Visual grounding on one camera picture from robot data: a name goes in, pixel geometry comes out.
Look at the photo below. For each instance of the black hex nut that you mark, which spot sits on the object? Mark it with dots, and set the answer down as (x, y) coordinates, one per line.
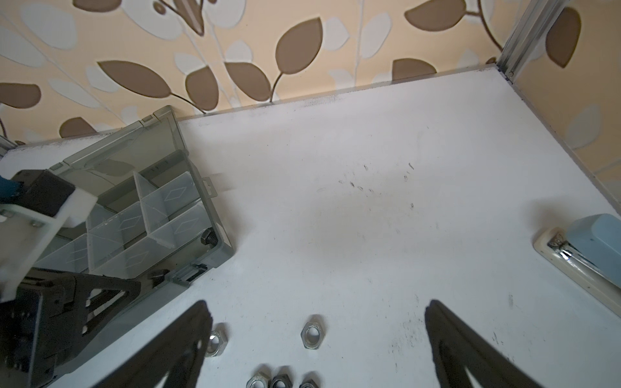
(281, 381)
(309, 383)

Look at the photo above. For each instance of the silver hex nut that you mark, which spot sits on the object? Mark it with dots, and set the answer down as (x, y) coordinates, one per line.
(313, 333)
(218, 341)
(259, 380)

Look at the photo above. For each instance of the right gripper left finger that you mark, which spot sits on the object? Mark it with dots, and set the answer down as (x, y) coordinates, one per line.
(174, 358)

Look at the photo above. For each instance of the light blue sharpening block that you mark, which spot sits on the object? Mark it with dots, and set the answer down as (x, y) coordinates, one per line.
(588, 253)

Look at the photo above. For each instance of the black hex bolt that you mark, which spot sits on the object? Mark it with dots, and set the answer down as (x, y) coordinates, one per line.
(209, 237)

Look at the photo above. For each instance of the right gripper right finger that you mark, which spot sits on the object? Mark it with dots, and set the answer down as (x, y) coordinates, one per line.
(462, 356)

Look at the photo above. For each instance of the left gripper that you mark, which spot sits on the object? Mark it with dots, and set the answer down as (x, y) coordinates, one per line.
(48, 316)

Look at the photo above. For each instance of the grey plastic organizer box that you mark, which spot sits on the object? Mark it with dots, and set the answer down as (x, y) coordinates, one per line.
(152, 207)

